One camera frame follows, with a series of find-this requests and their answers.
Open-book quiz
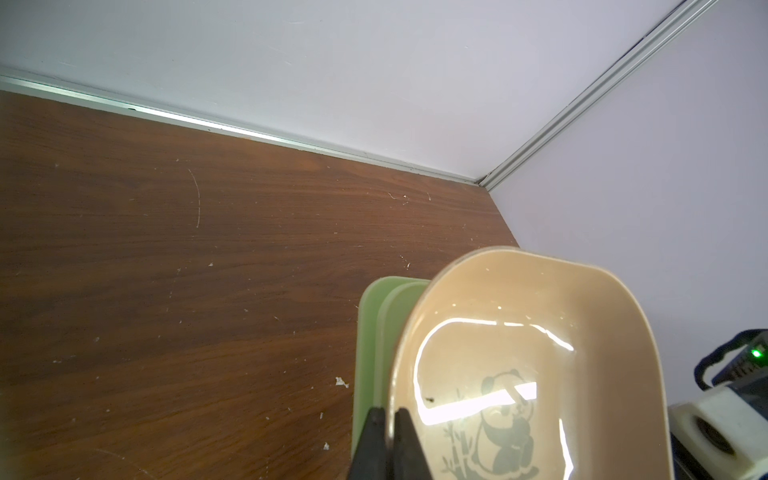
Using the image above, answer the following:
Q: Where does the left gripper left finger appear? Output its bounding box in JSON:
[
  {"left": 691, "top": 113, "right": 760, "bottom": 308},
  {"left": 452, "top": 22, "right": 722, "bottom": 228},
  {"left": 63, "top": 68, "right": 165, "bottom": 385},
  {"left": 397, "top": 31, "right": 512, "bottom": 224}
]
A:
[{"left": 346, "top": 407, "right": 389, "bottom": 480}]

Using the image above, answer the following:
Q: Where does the green electronic scale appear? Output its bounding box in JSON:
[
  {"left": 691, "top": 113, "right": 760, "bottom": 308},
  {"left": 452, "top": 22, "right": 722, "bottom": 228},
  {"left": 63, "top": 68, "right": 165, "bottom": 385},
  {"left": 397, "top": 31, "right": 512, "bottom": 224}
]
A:
[{"left": 351, "top": 276, "right": 429, "bottom": 452}]

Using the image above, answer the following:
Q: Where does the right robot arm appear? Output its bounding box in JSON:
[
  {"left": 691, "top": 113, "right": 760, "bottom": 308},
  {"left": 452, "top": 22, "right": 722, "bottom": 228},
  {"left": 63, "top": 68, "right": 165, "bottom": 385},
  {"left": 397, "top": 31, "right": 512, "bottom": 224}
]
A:
[{"left": 693, "top": 329, "right": 767, "bottom": 418}]

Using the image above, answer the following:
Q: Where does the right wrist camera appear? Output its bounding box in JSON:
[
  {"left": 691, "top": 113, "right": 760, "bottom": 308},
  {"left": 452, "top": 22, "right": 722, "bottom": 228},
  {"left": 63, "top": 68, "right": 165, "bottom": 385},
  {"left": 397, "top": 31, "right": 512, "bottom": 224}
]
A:
[{"left": 668, "top": 386, "right": 767, "bottom": 479}]

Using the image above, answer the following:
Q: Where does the beige panda bowl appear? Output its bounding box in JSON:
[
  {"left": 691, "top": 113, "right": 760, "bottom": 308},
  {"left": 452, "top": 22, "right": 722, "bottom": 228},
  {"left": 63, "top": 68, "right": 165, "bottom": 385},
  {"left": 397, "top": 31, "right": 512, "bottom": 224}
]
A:
[{"left": 386, "top": 247, "right": 673, "bottom": 479}]

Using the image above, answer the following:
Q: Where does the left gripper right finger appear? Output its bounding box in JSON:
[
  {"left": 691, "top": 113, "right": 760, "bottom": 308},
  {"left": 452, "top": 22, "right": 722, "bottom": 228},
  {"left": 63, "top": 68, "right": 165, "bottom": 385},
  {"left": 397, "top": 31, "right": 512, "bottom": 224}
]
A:
[{"left": 392, "top": 408, "right": 433, "bottom": 480}]

